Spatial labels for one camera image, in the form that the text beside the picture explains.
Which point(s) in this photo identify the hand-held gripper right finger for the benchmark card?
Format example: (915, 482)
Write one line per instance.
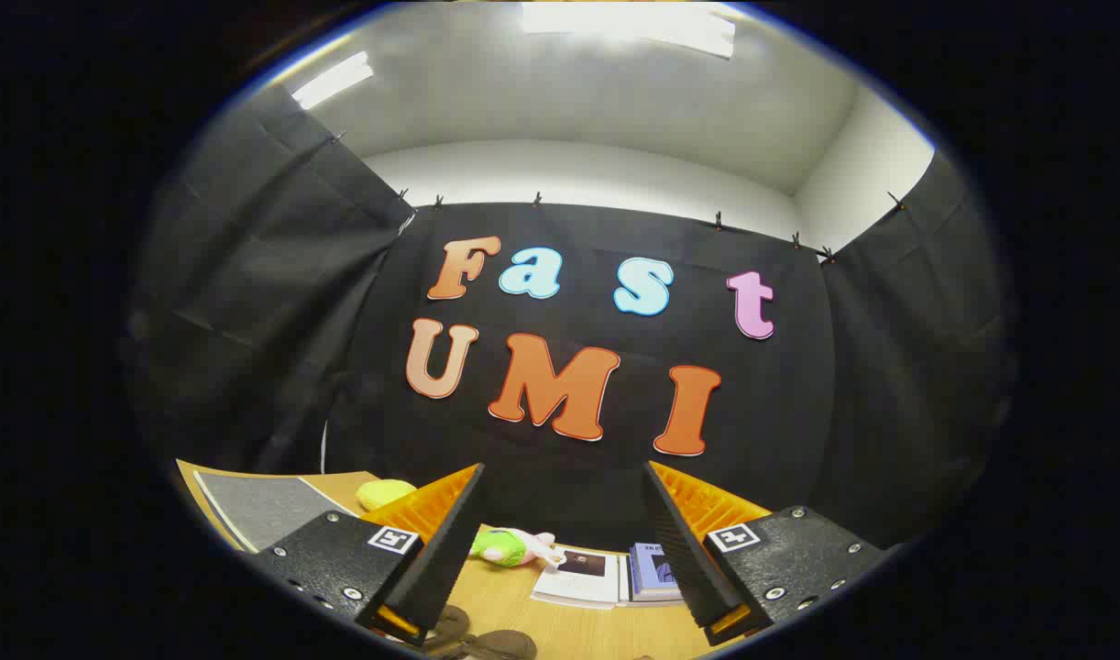
(679, 541)

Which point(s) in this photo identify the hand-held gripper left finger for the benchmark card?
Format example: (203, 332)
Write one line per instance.
(450, 541)

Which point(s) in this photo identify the brown fuzzy shoe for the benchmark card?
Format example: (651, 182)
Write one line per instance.
(505, 645)
(450, 623)

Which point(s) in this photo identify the grey fabric storage box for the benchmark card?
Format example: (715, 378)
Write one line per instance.
(267, 509)

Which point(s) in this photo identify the blue book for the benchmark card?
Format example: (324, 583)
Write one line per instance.
(647, 568)

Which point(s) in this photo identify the green and pink plush toy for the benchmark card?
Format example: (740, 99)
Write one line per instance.
(500, 547)

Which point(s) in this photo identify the yellow plush toy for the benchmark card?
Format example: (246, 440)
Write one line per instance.
(384, 493)

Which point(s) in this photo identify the white book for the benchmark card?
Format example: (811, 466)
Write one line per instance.
(578, 582)

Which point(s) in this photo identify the narrow ceiling light strip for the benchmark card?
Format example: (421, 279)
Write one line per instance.
(333, 80)

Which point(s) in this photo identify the wide ceiling light panel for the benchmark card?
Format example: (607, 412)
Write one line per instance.
(629, 26)

